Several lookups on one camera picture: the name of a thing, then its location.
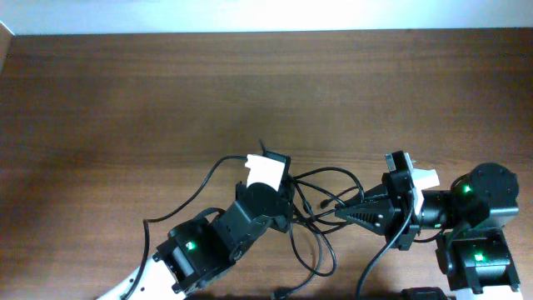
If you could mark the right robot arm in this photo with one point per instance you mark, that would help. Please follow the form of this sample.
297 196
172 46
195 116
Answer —
471 248

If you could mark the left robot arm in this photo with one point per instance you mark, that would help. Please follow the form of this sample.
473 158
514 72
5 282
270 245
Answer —
205 248

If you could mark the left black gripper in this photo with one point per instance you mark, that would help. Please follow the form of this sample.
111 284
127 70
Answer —
284 222

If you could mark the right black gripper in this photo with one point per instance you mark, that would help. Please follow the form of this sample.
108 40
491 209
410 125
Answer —
400 208

